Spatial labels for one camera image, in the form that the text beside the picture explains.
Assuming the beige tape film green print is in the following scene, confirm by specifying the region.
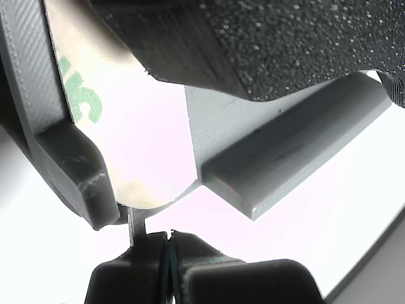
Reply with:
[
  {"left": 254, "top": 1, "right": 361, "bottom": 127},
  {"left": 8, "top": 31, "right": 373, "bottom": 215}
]
[{"left": 43, "top": 0, "right": 199, "bottom": 210}]

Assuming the black textured clamp gripper finger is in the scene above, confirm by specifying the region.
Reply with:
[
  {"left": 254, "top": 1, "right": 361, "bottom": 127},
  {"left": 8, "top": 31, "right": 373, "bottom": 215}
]
[{"left": 85, "top": 0, "right": 405, "bottom": 109}]

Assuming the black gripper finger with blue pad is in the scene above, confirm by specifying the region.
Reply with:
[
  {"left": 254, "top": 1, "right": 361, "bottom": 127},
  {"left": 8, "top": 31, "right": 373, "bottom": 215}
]
[{"left": 166, "top": 229, "right": 327, "bottom": 304}]

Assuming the grey plastic printed part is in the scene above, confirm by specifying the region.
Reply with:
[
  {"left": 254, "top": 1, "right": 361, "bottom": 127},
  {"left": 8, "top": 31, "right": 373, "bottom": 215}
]
[{"left": 0, "top": 0, "right": 393, "bottom": 231}]

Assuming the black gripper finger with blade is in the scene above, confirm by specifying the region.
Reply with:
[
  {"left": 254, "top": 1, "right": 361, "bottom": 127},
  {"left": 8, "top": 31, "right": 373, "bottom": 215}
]
[{"left": 84, "top": 207, "right": 168, "bottom": 304}]

